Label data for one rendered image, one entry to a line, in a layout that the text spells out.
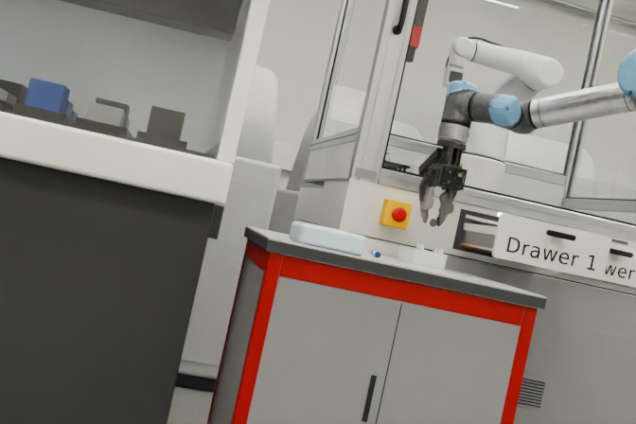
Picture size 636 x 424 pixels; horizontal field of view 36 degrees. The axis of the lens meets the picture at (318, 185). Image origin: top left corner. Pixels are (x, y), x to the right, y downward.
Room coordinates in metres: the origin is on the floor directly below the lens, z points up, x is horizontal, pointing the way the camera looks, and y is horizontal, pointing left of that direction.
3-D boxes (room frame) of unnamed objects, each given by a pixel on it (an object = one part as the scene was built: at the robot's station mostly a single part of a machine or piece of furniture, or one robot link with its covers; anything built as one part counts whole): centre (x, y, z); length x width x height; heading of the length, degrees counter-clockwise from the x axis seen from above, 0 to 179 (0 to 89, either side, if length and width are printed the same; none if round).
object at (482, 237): (2.63, -0.56, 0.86); 0.40 x 0.26 x 0.06; 9
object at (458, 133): (2.48, -0.31, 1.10); 0.08 x 0.08 x 0.05
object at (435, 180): (2.48, -0.31, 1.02); 0.09 x 0.08 x 0.12; 18
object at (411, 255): (2.50, -0.30, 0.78); 0.12 x 0.08 x 0.04; 14
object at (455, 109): (2.48, -0.31, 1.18); 0.09 x 0.08 x 0.11; 51
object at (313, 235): (2.14, -0.04, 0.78); 0.15 x 0.10 x 0.04; 106
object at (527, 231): (2.42, -0.59, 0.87); 0.29 x 0.02 x 0.11; 99
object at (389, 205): (2.67, -0.22, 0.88); 0.07 x 0.05 x 0.07; 99
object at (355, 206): (3.22, -0.51, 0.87); 1.02 x 0.95 x 0.14; 99
